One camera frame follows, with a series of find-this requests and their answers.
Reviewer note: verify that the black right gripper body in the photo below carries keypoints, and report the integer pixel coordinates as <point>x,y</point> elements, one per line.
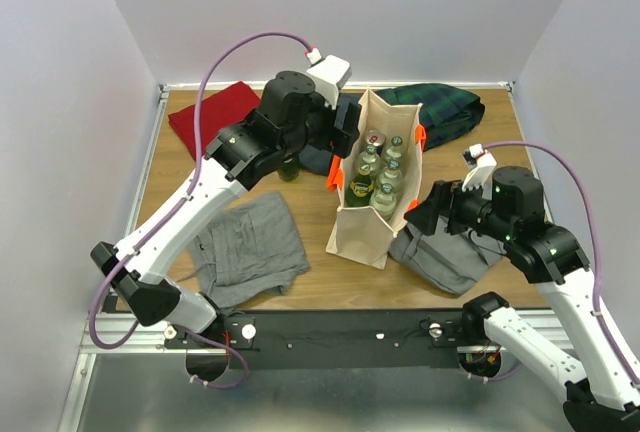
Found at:
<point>467,209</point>

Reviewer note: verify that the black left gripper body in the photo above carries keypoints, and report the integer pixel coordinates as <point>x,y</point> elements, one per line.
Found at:
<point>338,139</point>

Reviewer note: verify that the clear Chang soda bottle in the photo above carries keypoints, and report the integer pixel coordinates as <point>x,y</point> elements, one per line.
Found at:
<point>394,150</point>
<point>391,174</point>
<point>384,201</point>
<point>369,156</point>

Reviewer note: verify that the green Perrier bottle yellow label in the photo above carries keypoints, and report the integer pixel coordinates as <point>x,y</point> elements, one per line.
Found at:
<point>360,189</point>

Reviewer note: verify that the green Perrier bottle red label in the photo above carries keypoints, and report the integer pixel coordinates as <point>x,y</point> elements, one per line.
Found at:
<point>289,169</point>

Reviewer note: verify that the beige canvas tote bag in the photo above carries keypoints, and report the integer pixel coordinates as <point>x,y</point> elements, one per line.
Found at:
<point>359,234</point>

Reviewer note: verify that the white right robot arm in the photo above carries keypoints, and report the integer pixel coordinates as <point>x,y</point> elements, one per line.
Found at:
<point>596,392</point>

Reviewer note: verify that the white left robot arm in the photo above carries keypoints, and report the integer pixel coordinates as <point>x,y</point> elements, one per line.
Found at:
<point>295,110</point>

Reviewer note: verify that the dark teal folded jacket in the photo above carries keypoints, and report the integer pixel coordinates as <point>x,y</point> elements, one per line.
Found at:
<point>315,161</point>

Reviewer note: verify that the red soda can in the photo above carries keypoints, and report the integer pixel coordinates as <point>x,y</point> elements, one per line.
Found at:
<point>376,138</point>

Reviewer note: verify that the grey pleated skirt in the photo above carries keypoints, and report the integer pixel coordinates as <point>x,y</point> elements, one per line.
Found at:
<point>452,263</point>

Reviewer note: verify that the green plaid folded skirt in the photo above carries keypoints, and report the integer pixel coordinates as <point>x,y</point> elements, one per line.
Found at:
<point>447,112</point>

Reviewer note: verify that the red folded cloth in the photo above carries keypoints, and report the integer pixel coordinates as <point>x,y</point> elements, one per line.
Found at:
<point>220,110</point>

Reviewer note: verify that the grey knit shorts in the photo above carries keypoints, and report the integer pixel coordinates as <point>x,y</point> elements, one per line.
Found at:
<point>247,250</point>

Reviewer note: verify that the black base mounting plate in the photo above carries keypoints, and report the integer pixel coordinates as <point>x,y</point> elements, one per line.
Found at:
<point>356,338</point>

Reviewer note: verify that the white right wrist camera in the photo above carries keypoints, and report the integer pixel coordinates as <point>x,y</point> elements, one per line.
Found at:
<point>481,164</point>

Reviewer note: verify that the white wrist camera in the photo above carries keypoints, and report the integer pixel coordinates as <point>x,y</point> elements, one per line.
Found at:
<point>481,164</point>
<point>329,74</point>

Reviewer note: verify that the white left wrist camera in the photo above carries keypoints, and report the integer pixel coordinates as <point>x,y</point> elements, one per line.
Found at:
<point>329,74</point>

